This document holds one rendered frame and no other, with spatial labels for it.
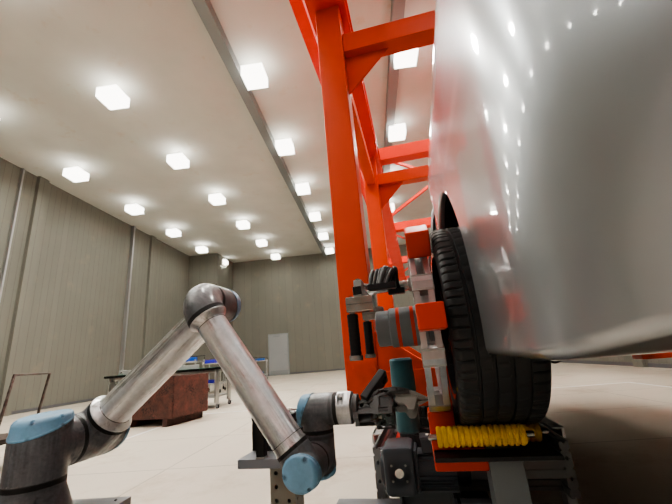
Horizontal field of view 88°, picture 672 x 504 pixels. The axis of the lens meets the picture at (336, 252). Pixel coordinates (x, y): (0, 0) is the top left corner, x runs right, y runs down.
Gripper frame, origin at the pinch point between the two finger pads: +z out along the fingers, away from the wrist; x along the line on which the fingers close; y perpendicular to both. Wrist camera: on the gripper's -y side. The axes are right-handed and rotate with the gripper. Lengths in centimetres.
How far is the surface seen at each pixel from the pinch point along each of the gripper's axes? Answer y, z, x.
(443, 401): -3.1, 5.7, -6.5
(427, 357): -3.5, 2.8, 11.8
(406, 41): -189, 19, 89
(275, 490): 0, -61, -49
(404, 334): -23.5, -3.5, 2.5
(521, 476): 6.5, 25.0, -29.3
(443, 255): -22.8, 11.6, 32.3
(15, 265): -633, -1019, -194
